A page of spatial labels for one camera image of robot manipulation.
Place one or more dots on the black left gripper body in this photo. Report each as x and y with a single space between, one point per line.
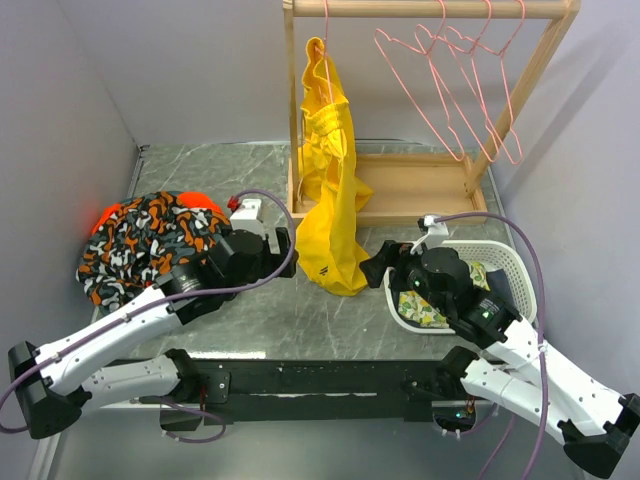
267 265

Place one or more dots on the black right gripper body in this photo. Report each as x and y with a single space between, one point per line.
409 273

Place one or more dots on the orange camouflage shorts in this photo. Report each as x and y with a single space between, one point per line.
144 239

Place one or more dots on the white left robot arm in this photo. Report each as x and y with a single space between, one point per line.
56 383

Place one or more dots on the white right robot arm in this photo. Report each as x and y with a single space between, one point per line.
483 290

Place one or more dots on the yellow shorts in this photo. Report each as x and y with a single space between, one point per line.
326 238

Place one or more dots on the bright orange shorts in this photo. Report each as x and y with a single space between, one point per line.
189 199

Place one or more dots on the lemon print cloth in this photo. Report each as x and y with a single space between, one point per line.
415 310

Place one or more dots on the wooden clothes rack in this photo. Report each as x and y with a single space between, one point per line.
446 180

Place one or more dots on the dark navy cloth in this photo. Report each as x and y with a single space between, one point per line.
498 283

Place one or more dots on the white plastic basket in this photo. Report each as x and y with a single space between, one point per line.
493 255

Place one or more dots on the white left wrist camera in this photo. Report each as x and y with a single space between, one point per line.
248 217

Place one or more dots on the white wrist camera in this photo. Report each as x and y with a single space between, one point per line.
248 217
434 233

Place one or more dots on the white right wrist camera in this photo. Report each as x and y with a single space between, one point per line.
434 233

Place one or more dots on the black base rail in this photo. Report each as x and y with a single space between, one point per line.
297 390

